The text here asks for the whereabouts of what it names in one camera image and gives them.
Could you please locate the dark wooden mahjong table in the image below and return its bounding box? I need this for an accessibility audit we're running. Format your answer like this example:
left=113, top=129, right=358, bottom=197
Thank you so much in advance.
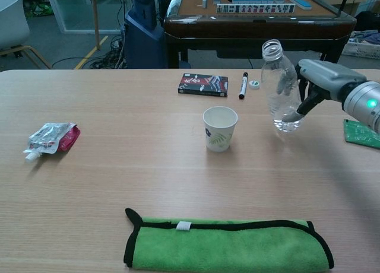
left=163, top=0, right=357, bottom=69

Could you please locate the tangle of floor cables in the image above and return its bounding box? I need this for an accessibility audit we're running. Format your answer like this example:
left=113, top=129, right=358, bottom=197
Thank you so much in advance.
left=88, top=35, right=128, bottom=69

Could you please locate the wooden pole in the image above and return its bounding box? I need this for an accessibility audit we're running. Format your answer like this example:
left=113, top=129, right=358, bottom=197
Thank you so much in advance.
left=90, top=0, right=101, bottom=51

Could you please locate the blue robot base column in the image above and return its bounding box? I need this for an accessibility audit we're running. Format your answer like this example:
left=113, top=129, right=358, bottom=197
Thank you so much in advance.
left=123, top=0, right=167, bottom=69

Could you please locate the white plastic basket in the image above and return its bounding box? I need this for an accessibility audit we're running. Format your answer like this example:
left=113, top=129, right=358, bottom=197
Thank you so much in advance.
left=341, top=32, right=380, bottom=59

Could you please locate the silver spout pouch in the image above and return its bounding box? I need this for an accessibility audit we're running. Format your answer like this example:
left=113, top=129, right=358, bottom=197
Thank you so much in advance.
left=23, top=122, right=77, bottom=163

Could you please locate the transparent plastic water bottle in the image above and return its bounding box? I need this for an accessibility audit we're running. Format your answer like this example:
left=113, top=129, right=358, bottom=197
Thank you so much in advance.
left=260, top=39, right=303, bottom=133

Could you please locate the green foil packet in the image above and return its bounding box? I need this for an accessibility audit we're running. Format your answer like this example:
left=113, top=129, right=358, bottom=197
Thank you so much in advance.
left=343, top=119, right=380, bottom=150

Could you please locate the green microfiber cloth black trim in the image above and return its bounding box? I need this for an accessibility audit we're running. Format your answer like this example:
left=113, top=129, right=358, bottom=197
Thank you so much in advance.
left=123, top=208, right=335, bottom=269

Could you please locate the black and white marker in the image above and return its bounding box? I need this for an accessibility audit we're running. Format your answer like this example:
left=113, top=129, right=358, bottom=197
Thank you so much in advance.
left=237, top=72, right=249, bottom=100

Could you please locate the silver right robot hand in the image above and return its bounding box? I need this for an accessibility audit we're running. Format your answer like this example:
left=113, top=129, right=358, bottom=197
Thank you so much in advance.
left=277, top=58, right=368, bottom=123

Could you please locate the row of face-up mahjong tiles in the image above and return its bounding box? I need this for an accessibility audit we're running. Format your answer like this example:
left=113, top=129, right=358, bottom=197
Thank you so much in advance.
left=216, top=3, right=296, bottom=14

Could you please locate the long blue mahjong tile row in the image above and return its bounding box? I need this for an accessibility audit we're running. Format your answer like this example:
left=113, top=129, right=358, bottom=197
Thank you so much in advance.
left=284, top=0, right=313, bottom=10

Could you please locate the paper cup with leaf print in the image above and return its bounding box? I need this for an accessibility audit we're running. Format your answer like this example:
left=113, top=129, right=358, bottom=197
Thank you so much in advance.
left=202, top=106, right=239, bottom=153

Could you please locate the red snack packet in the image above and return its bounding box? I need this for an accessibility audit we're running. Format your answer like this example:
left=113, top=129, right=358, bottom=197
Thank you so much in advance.
left=58, top=125, right=81, bottom=153

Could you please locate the white chair with wooden legs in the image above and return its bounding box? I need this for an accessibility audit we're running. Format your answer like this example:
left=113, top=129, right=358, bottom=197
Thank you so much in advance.
left=0, top=0, right=51, bottom=69

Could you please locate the black playing card box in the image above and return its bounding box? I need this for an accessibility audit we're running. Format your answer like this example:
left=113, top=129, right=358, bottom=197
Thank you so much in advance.
left=178, top=73, right=229, bottom=98

